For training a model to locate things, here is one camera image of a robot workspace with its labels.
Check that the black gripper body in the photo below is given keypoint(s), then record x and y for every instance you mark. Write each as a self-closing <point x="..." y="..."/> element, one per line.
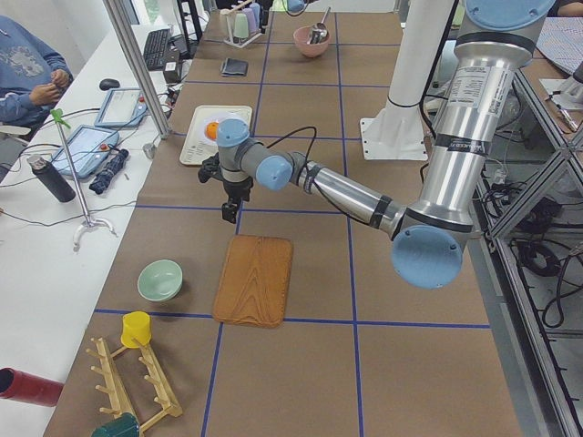
<point x="236" y="189"/>

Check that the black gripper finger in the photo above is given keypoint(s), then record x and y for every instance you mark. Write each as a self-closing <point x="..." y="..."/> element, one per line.
<point x="229" y="212"/>

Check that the orange mandarin fruit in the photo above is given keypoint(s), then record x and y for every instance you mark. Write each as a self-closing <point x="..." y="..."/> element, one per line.
<point x="211" y="130"/>

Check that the white round plate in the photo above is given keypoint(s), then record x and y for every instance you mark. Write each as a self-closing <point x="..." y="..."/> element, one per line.
<point x="215" y="118"/>

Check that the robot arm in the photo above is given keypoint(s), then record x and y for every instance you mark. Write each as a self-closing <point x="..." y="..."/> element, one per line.
<point x="295" y="7"/>
<point x="496" y="38"/>

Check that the cream bear print tray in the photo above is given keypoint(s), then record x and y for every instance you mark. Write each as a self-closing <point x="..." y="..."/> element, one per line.
<point x="200" y="142"/>

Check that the wooden cutting board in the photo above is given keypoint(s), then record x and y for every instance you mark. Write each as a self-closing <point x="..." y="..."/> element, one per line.
<point x="254" y="282"/>

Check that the green ceramic bowl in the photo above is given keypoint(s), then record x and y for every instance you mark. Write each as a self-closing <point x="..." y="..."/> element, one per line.
<point x="160" y="280"/>

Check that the folded navy umbrella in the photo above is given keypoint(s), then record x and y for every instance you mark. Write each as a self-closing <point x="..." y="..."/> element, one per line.
<point x="103" y="179"/>

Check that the folded grey cloth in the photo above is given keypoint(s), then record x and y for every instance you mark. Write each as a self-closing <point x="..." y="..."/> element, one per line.
<point x="232" y="67"/>

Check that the blue teach pendant tablet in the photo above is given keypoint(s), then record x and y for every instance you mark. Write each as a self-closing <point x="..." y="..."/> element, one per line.
<point x="121" y="108"/>

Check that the yellow cup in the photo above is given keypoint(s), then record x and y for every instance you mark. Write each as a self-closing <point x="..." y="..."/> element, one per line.
<point x="136" y="329"/>

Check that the pale green cup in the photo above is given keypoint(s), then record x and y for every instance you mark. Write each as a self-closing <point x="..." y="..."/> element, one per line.
<point x="241" y="26"/>

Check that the black keyboard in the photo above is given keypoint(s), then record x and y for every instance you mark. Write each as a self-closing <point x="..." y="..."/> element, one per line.
<point x="155" y="49"/>

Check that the pink bowl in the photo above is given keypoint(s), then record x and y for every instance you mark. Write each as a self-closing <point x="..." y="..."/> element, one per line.
<point x="302" y="39"/>

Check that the black computer mouse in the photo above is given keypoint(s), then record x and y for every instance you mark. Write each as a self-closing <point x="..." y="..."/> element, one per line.
<point x="108" y="83"/>

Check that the black water bottle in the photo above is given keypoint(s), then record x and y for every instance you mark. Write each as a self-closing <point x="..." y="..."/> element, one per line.
<point x="51" y="178"/>

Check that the purple cup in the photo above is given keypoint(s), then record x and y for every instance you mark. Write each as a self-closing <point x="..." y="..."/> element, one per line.
<point x="252" y="12"/>

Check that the white cup rack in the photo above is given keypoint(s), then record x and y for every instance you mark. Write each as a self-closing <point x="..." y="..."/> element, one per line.
<point x="227" y="14"/>

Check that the metal scoop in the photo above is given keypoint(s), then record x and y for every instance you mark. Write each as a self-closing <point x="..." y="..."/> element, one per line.
<point x="319" y="30"/>

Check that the metal stand with green clip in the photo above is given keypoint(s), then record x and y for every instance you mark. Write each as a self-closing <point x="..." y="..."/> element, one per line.
<point x="89" y="222"/>

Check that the wooden cup rack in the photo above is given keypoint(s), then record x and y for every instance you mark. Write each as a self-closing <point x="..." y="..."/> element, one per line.
<point x="134" y="383"/>

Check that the person in blue sweater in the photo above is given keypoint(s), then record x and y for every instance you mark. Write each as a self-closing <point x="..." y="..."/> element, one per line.
<point x="34" y="76"/>

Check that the dark green cup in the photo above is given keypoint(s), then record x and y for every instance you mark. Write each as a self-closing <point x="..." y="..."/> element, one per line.
<point x="126" y="425"/>

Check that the red cylinder cup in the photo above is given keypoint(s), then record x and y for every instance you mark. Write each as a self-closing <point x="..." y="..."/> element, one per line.
<point x="29" y="388"/>

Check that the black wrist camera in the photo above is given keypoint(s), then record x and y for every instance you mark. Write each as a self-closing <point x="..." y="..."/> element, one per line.
<point x="210" y="168"/>

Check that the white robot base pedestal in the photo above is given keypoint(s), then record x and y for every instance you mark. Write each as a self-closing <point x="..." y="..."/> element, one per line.
<point x="396" y="132"/>

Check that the aluminium frame post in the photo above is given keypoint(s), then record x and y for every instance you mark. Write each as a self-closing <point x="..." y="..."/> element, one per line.
<point x="123" y="29"/>

